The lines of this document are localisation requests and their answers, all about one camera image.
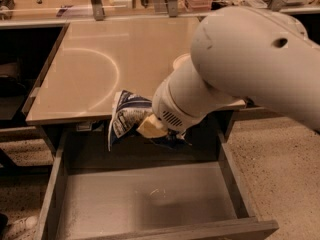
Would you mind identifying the white bowl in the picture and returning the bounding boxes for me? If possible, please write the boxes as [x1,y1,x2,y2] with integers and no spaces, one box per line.
[172,53,190,70]

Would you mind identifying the metal bracket post middle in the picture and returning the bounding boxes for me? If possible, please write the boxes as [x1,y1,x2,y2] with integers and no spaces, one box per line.
[167,0,178,17]

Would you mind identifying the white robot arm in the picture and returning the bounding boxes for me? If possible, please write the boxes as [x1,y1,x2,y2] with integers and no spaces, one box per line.
[142,7,320,138]

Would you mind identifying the open grey top drawer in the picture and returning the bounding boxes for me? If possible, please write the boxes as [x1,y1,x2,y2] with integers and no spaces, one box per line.
[34,131,278,240]

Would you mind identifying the grey drawer cabinet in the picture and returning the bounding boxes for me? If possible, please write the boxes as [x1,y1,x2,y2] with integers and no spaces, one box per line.
[21,16,249,156]

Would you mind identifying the blue chip bag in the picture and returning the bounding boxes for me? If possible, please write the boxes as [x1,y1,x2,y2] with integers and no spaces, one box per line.
[107,89,193,152]

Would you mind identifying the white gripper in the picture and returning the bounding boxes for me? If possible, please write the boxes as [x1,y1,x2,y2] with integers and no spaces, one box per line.
[137,57,242,138]

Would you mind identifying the white sneaker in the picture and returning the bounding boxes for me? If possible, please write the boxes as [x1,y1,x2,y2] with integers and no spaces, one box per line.
[1,216,38,240]

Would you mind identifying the metal bracket post left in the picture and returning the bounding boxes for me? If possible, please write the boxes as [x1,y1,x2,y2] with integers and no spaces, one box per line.
[90,0,104,21]

